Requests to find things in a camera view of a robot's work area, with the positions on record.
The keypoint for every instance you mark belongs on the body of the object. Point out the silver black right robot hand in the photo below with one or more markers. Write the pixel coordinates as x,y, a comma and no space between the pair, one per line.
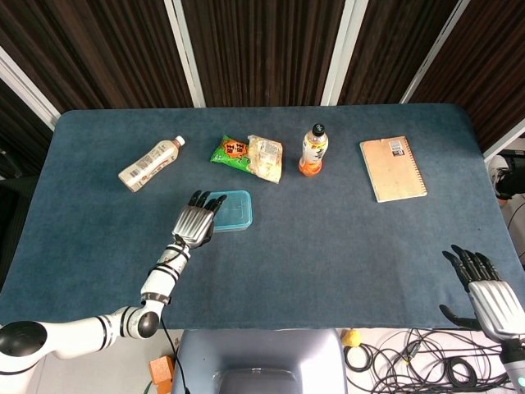
496,303

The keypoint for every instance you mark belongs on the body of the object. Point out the black and white equipment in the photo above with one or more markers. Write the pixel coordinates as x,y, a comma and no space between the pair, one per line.
510,180

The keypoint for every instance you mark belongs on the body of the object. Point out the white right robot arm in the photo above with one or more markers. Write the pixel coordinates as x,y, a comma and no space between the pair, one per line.
514,361

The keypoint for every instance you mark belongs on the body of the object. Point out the tan spiral notebook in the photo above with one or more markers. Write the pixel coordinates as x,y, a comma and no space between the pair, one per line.
393,168

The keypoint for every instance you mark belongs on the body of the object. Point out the blue table cloth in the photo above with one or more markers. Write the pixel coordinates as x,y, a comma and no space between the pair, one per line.
328,246

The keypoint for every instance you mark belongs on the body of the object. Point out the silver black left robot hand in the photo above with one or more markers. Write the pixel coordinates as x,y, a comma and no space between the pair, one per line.
194,225

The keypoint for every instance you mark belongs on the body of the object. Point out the clear bread bag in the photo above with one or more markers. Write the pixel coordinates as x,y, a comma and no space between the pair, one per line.
266,160

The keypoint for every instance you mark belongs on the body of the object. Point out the yellow round object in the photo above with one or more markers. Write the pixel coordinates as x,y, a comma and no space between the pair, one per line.
352,338

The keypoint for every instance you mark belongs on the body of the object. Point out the orange juice bottle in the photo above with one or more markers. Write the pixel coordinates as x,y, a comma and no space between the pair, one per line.
313,154

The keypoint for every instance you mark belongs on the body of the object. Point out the orange wooden block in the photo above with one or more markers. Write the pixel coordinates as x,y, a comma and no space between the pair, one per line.
161,369

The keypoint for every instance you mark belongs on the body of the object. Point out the grey robot torso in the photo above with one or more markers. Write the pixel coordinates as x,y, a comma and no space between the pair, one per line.
262,349

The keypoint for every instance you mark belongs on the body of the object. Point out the green snack bag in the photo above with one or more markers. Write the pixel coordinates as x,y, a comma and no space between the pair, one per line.
229,154

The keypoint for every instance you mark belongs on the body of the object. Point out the white partition post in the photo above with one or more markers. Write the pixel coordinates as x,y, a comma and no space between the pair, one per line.
338,53
186,53
28,88
435,53
504,147

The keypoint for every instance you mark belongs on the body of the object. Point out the beige milk tea bottle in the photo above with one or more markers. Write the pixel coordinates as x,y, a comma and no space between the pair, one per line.
147,164

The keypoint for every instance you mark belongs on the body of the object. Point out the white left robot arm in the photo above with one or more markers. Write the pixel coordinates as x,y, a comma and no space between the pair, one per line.
82,334

